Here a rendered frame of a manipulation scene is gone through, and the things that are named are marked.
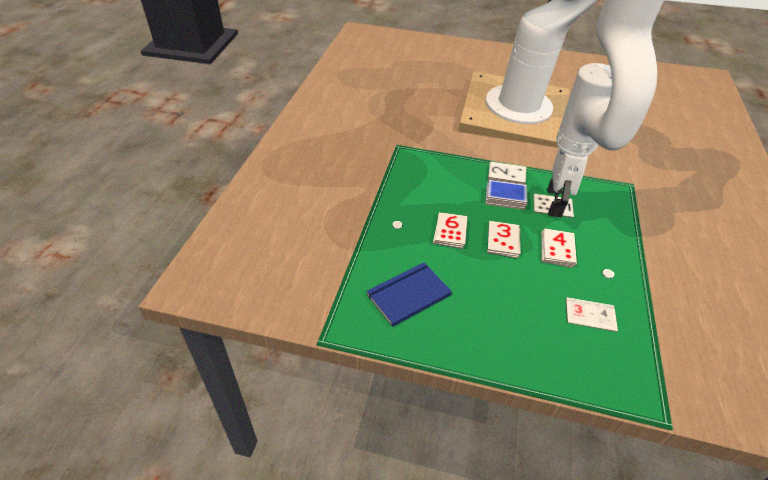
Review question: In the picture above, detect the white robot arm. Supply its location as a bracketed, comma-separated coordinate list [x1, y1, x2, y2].
[486, 0, 664, 153]

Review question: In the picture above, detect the green card cloth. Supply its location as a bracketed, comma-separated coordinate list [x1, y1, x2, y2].
[325, 148, 664, 421]

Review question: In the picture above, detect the blue notebook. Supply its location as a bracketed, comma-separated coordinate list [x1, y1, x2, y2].
[367, 263, 452, 327]

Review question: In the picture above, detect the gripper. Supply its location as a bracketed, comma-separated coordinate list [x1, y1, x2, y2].
[547, 143, 593, 217]

